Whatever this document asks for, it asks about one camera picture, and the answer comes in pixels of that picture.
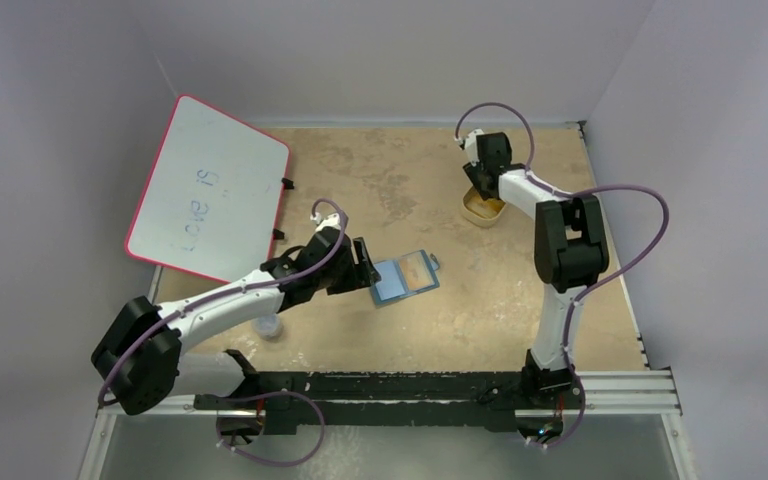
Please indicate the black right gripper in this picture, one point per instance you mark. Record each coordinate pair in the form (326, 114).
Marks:
(481, 177)

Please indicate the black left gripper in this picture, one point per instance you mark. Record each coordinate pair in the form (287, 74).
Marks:
(360, 275)

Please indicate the blue leather card holder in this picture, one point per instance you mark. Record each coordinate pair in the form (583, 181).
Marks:
(403, 277)

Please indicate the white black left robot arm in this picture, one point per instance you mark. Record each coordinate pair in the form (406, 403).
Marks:
(141, 356)

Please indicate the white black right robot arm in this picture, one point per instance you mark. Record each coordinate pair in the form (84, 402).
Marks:
(570, 251)

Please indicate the cream oval card tray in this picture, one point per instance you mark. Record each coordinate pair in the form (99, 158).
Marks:
(480, 212)

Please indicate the pink framed whiteboard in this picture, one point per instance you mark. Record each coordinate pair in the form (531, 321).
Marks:
(213, 195)

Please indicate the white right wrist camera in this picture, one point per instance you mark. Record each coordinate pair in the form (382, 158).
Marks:
(469, 144)

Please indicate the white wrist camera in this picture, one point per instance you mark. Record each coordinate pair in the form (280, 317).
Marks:
(469, 144)
(322, 222)

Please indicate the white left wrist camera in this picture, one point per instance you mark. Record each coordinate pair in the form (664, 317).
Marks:
(322, 222)

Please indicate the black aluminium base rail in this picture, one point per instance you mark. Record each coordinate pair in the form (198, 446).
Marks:
(495, 401)

